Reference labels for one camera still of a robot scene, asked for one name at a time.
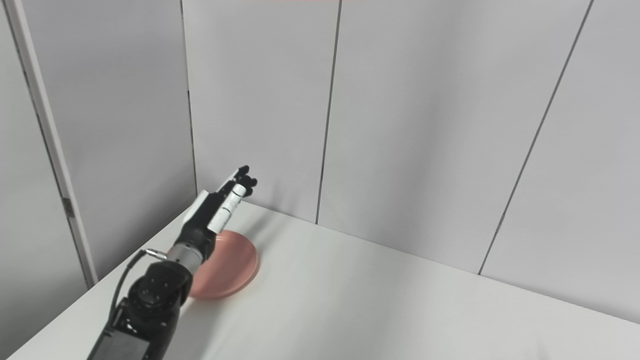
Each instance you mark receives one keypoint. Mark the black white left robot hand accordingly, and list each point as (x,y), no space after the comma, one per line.
(202,220)

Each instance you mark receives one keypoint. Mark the pink round plate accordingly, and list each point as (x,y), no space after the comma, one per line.
(230,270)

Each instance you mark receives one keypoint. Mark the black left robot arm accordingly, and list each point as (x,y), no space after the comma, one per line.
(155,300)

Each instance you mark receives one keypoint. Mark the grey panel hinge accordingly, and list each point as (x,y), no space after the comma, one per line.
(68,207)

